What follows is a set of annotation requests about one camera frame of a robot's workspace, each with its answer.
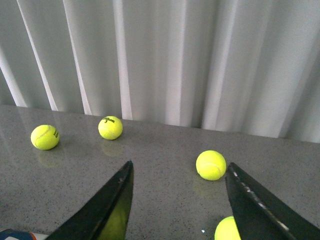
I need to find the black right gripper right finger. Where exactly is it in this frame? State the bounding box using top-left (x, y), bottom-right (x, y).
top-left (225, 162), bottom-right (320, 240)

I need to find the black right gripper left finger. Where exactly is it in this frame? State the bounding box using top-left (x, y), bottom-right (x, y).
top-left (47, 161), bottom-right (134, 240)

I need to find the clear plastic tennis ball can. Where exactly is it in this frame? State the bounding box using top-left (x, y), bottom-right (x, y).
top-left (0, 228), bottom-right (48, 240)

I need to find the near right tennis ball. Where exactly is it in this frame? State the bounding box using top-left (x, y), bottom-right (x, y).
top-left (214, 216), bottom-right (241, 240)

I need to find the right side tennis ball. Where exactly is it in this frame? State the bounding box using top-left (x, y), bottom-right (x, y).
top-left (195, 150), bottom-right (227, 181)

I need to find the back Wilson tennis ball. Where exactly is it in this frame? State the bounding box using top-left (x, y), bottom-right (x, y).
top-left (98, 116), bottom-right (123, 140)

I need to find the middle plain tennis ball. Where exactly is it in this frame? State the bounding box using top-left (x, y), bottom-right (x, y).
top-left (30, 125), bottom-right (60, 151)

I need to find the white pleated curtain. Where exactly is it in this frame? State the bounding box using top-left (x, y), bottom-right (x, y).
top-left (0, 0), bottom-right (320, 143)

